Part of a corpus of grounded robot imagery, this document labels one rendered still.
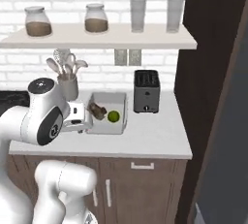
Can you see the black hob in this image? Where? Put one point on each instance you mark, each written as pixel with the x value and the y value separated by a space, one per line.
pixel 13 100

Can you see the clear drinking glass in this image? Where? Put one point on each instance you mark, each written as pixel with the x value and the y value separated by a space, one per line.
pixel 174 14
pixel 138 14

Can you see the dark brown tall cabinet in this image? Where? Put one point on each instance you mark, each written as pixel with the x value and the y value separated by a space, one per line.
pixel 206 40

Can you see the pale wooden spoon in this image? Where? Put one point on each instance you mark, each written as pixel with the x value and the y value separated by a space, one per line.
pixel 52 64
pixel 70 60
pixel 80 63

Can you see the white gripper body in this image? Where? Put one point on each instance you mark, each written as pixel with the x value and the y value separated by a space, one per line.
pixel 86 121

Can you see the brown steak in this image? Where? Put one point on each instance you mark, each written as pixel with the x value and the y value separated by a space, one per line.
pixel 98 110

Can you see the grey fridge door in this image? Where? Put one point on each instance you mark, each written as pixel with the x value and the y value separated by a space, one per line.
pixel 226 153

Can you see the grey utensil pot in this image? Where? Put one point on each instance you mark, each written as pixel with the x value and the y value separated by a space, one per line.
pixel 69 89

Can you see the pale slotted spatula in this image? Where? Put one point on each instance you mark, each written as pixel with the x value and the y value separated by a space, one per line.
pixel 60 55

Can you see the glass jar brown contents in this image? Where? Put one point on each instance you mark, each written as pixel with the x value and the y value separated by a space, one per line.
pixel 38 24
pixel 96 21

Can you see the white tupperware container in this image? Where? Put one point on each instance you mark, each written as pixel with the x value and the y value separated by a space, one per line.
pixel 111 129

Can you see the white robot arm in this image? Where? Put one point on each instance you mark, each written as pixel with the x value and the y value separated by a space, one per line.
pixel 19 127

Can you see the grey black toaster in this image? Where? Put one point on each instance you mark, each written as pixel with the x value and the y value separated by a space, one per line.
pixel 147 100

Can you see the green lime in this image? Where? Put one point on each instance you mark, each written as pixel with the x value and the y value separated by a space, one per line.
pixel 113 116

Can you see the grey wall socket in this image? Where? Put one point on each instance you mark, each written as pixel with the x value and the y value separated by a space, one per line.
pixel 135 57
pixel 120 57

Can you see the white wall shelf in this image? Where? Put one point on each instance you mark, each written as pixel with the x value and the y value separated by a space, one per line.
pixel 106 38

